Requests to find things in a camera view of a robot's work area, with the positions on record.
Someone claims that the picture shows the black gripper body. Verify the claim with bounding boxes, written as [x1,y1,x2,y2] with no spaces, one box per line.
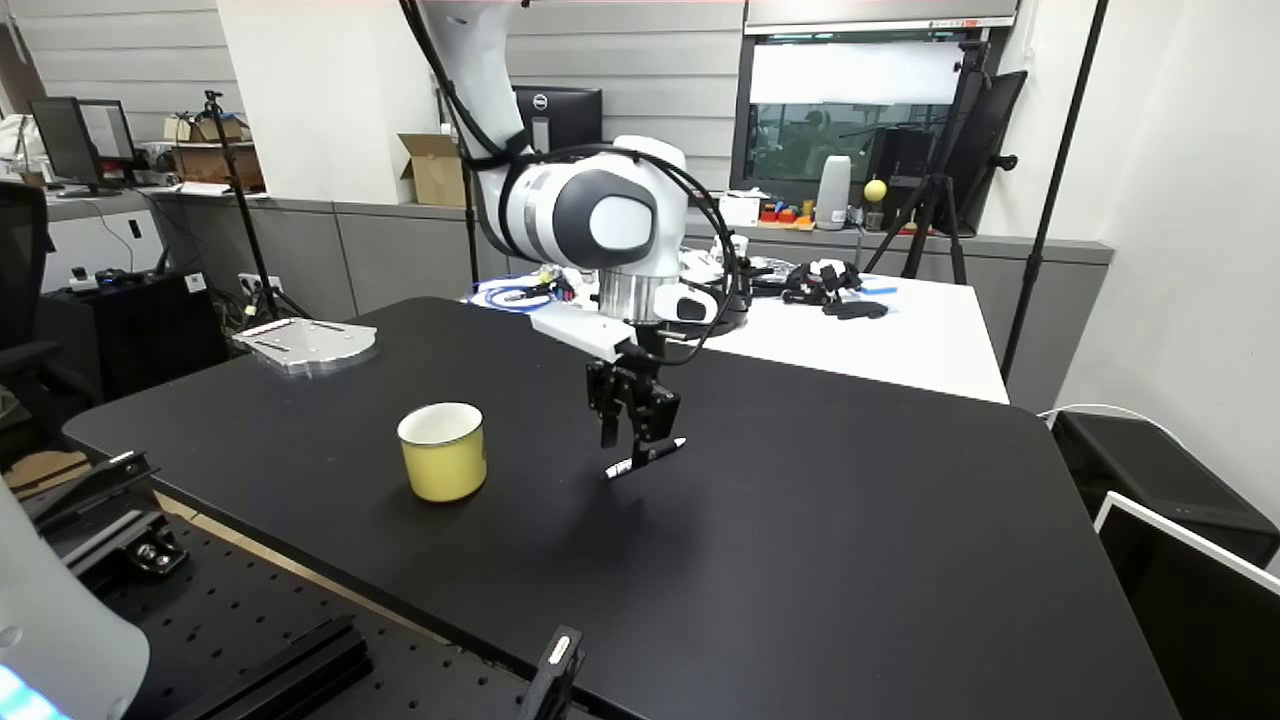
[587,338,674,413]

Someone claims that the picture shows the black and white pen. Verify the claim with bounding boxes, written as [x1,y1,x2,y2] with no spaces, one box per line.
[603,437,688,481]

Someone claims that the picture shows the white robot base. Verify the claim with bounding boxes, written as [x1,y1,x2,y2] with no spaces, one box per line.
[0,486,151,720]

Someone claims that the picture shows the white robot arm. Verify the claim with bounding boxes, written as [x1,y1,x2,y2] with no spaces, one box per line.
[400,0,750,471]

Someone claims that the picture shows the yellow cup with white rim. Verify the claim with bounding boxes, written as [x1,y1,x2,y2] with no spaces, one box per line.
[396,400,486,502]

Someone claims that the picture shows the white cylinder speaker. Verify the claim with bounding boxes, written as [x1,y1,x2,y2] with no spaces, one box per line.
[815,156,850,228]

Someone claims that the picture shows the black computer monitor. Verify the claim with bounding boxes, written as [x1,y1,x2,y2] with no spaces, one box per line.
[515,85,603,150]

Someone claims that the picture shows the cardboard box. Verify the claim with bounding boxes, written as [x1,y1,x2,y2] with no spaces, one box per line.
[400,130,463,212]

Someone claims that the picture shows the yellow ball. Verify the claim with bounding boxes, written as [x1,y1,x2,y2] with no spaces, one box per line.
[862,179,886,204]

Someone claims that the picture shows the black tripod left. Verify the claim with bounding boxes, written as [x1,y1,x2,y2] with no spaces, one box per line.
[201,88,279,321]

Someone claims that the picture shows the black tripod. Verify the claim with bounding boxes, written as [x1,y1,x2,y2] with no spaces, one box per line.
[868,41,1022,283]
[201,88,279,321]

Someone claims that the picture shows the black tripod right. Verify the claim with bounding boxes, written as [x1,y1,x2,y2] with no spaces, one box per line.
[868,41,1022,283]

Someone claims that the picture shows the black box right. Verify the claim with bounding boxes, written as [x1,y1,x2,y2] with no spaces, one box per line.
[1051,413,1280,565]

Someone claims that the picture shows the left desk monitor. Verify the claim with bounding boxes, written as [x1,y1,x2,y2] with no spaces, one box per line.
[30,96,134,193]

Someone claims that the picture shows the black light stand pole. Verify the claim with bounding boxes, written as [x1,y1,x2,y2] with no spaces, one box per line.
[1001,0,1112,378]

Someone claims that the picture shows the black cable bundle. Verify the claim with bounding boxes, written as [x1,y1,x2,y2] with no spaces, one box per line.
[781,257,890,324]

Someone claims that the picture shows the black metal bracket left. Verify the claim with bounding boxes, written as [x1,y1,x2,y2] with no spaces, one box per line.
[22,451,189,574]

